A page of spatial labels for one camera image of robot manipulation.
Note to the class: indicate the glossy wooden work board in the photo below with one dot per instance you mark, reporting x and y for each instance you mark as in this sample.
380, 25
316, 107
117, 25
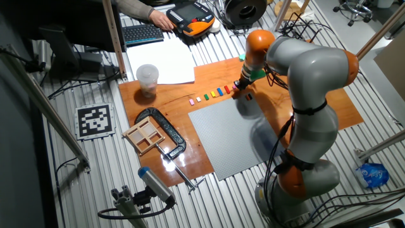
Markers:
215, 73

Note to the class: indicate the brown cardboard panel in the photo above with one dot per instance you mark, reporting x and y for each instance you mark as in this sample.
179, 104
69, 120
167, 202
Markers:
392, 63

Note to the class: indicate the wooden divided tray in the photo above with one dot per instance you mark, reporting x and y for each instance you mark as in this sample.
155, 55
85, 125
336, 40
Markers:
144, 136

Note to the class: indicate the black white fiducial marker plate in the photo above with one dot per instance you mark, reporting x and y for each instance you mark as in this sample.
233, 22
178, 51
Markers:
95, 120

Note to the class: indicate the grey Lego baseplate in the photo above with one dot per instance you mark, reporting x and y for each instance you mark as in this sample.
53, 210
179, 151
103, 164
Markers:
228, 139

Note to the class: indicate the light pink Lego brick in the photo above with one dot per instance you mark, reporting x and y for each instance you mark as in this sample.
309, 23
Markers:
191, 102

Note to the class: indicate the black computer keyboard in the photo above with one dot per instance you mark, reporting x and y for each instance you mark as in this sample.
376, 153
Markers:
142, 34

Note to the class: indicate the black metal C-clamp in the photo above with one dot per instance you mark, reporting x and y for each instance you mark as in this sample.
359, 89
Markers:
148, 111

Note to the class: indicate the white computer mouse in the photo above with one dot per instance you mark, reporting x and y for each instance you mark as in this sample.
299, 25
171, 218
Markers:
215, 27

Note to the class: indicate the black wheeled office stool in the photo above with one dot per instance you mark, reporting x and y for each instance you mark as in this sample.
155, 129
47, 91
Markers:
354, 9

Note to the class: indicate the black round spool device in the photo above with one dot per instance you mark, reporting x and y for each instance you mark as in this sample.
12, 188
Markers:
245, 12

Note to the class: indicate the person's bare hand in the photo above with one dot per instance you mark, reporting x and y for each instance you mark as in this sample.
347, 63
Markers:
162, 20

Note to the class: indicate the grey camera with blue cap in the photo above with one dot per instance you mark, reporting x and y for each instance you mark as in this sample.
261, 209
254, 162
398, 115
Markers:
156, 185

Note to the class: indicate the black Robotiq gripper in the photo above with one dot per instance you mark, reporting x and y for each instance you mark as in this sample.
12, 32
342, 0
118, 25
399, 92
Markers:
243, 81

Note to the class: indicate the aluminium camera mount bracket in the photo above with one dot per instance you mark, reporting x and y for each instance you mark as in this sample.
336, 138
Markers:
126, 202

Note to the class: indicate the black computer monitor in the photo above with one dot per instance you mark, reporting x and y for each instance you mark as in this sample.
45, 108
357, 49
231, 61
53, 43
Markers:
79, 25

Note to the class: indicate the slanted aluminium frame post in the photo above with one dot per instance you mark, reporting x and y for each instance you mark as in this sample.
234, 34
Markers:
379, 31

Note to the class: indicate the dark green Lego brick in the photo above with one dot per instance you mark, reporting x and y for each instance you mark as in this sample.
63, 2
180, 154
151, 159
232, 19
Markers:
206, 97

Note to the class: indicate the blue plastic bag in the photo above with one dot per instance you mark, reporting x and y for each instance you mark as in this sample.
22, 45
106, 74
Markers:
372, 175

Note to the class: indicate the clear plastic lidded cup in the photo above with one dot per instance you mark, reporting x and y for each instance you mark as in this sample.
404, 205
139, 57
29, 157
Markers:
147, 80

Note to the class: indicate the brown upright frame post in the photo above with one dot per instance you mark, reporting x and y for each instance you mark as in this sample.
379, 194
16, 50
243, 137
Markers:
114, 38

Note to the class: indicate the long blue Lego brick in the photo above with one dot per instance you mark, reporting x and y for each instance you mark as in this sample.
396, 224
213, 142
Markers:
220, 92

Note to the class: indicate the long red Lego brick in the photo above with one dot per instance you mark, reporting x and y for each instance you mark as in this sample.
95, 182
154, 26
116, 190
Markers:
227, 89

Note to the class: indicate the narrow black Lego brick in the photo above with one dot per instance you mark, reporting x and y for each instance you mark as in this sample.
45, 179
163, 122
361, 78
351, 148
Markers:
250, 96

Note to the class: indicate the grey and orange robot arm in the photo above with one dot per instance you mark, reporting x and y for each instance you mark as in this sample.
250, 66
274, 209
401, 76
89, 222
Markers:
313, 76

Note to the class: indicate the long slanted aluminium frame beam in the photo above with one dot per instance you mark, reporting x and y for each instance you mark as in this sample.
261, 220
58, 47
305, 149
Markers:
41, 101

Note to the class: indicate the white printed paper sheet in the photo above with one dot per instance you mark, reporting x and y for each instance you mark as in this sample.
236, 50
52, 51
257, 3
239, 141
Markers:
164, 63

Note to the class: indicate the short aluminium frame beam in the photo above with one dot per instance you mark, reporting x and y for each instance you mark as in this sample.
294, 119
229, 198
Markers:
383, 144

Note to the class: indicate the forearm in grey sleeve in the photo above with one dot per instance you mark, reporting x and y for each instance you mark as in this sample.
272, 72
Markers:
133, 8

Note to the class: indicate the orange and black teach pendant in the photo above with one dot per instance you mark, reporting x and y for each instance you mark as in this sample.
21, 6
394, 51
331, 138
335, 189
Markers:
193, 19

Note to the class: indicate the yellow Lego brick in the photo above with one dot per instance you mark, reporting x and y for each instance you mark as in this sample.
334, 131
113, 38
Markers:
213, 94

